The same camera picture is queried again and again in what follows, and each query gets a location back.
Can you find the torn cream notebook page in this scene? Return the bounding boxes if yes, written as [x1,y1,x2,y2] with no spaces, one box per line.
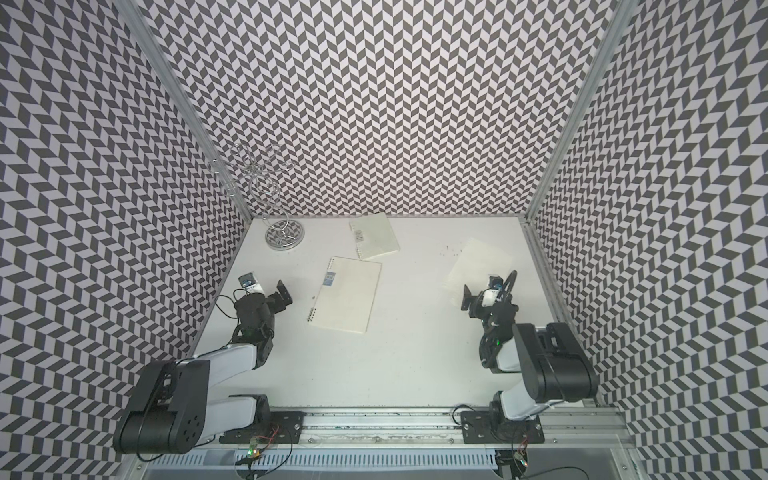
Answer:
[443,238,515,296]

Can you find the large white spiral notebook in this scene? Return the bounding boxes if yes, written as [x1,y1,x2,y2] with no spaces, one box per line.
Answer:
[307,256,382,334]

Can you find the small white spiral notebook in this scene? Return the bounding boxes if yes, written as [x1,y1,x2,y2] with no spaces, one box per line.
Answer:
[349,213,400,260]

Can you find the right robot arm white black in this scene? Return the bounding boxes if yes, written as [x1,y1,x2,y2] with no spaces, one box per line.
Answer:
[461,270,599,423]

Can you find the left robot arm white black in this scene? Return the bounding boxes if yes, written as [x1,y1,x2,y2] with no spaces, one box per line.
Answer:
[113,273,293,458]

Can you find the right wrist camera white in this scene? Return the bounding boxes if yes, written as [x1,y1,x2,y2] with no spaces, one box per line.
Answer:
[479,276,504,307]

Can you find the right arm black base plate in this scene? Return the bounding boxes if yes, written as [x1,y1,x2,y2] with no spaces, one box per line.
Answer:
[458,410,545,445]

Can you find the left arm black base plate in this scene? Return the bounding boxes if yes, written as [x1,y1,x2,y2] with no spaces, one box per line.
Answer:
[218,410,305,445]

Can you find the silver wire jewelry stand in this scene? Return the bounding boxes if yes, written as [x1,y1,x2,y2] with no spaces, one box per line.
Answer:
[210,144,305,251]

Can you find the left circuit board with wires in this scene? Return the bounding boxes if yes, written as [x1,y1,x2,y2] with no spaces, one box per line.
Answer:
[234,426,296,480]

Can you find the circuit board with wires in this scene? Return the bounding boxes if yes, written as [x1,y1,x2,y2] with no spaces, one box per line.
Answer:
[234,426,296,480]
[494,440,590,480]

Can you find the aluminium front rail frame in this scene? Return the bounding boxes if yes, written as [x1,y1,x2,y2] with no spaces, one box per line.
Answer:
[117,404,648,479]

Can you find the right circuit board with wires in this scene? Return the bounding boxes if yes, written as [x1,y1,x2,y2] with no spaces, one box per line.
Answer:
[494,440,590,480]

